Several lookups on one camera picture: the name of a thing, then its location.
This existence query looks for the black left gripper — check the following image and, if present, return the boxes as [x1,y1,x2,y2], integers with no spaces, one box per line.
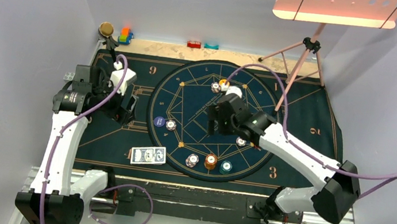
[88,75,139,126]

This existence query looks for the yellow big blind button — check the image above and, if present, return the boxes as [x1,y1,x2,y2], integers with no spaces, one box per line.
[218,79,230,88]

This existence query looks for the orange chip stack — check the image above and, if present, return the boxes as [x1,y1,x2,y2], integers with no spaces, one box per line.
[204,153,218,170]

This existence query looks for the purple small blind button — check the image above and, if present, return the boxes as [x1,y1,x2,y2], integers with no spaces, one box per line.
[153,116,166,127]

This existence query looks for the teal chip stack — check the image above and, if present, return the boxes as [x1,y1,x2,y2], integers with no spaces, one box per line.
[219,160,233,175]

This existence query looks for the pink white chip stack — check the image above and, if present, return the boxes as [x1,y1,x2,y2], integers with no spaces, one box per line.
[185,153,199,168]

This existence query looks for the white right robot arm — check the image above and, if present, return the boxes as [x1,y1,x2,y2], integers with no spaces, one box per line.
[207,93,361,224]

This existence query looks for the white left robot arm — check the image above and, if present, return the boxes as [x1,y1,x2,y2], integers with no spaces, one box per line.
[15,65,138,224]

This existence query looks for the round blue poker mat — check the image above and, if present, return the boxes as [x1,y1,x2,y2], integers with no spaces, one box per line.
[147,60,275,183]

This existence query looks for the grey lego brick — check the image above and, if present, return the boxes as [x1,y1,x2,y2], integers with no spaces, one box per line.
[63,72,75,82]

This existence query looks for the blue playing card deck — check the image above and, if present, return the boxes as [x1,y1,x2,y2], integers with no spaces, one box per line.
[130,146,167,165]

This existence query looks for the orange green blue toy blocks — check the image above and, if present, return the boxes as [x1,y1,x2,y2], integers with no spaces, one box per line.
[118,27,134,45]

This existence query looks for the rectangular dark green poker mat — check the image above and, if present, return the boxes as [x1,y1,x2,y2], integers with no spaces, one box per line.
[72,47,368,208]

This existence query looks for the teal toy block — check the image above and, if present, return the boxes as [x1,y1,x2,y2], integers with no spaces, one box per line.
[204,42,219,50]

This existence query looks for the round brown knob stand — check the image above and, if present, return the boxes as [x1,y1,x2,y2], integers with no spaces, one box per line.
[98,21,120,62]

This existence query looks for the red toy block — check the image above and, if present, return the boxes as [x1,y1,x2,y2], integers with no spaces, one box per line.
[187,40,202,49]

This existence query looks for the pink music stand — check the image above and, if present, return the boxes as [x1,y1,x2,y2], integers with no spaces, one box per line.
[251,0,397,128]

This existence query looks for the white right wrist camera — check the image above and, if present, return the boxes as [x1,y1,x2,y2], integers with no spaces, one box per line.
[223,86,243,99]

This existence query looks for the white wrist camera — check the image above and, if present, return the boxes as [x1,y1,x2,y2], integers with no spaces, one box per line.
[223,86,243,99]
[110,62,137,95]

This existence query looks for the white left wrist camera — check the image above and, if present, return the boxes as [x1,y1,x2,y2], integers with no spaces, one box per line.
[110,62,137,95]

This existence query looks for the aluminium frame rail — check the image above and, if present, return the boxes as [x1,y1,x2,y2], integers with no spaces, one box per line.
[7,175,355,224]

